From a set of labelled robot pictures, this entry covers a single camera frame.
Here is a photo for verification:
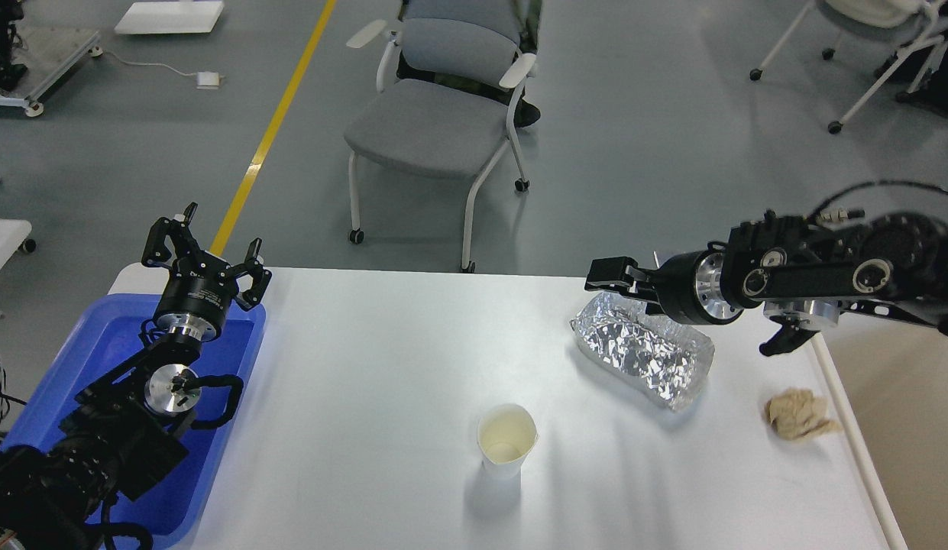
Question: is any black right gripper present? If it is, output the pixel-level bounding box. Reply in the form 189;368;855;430
584;251;745;326

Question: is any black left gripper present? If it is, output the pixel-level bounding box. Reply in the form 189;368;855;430
141;202;273;341

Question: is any white paper cup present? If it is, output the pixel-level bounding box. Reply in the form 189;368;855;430
477;403;539;480

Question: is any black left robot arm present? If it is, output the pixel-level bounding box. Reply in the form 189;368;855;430
0;202;272;549

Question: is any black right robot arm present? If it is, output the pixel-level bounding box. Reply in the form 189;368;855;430
584;192;948;358

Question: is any aluminium foil tray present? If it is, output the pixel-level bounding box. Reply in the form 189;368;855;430
569;292;715;413

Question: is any blue plastic bin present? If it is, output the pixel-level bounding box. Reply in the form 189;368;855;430
0;295;267;549

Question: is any white side table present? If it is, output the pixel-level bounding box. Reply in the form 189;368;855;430
0;218;37;269

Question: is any crumpled brown paper ball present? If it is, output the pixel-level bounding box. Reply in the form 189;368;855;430
763;387;843;442

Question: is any white flat board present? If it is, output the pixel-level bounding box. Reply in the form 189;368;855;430
114;1;225;35

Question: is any grey office chair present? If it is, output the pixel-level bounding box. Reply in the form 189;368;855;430
344;1;536;273

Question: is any beige plastic bin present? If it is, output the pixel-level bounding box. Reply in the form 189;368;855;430
812;314;948;549

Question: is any white chair at right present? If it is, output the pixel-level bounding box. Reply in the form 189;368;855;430
749;0;948;134

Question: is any white power adapter cable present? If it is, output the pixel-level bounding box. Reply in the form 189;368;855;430
99;49;221;91

